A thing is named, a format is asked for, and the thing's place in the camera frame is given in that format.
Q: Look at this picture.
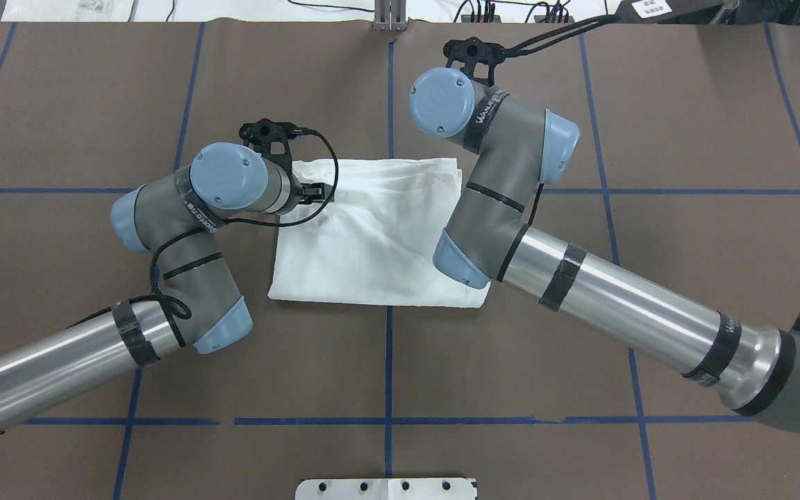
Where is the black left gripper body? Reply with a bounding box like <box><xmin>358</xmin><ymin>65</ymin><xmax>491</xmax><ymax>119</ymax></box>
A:
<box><xmin>287</xmin><ymin>179</ymin><xmax>334</xmax><ymax>209</ymax></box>

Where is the white long-sleeve printed shirt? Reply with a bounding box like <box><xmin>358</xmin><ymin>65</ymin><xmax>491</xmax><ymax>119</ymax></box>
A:
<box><xmin>267</xmin><ymin>158</ymin><xmax>488</xmax><ymax>309</ymax></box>

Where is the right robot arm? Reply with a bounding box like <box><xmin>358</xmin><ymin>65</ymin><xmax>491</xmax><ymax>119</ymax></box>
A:
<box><xmin>409</xmin><ymin>67</ymin><xmax>800</xmax><ymax>433</ymax></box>

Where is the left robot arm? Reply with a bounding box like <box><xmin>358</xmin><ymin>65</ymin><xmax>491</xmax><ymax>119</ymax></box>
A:
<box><xmin>0</xmin><ymin>142</ymin><xmax>340</xmax><ymax>436</ymax></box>

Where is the power strip with plugs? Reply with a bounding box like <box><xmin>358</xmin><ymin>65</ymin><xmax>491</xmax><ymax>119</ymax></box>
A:
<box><xmin>453</xmin><ymin>1</ymin><xmax>574</xmax><ymax>24</ymax></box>

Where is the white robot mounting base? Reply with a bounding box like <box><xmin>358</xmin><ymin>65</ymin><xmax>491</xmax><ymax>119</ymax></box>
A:
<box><xmin>294</xmin><ymin>477</ymin><xmax>478</xmax><ymax>499</ymax></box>

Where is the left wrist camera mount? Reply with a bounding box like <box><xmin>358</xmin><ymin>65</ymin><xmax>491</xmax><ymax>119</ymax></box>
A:
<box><xmin>238</xmin><ymin>118</ymin><xmax>306</xmax><ymax>175</ymax></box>

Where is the aluminium frame post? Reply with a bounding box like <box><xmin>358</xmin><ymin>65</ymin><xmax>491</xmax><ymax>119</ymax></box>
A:
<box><xmin>374</xmin><ymin>0</ymin><xmax>408</xmax><ymax>33</ymax></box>

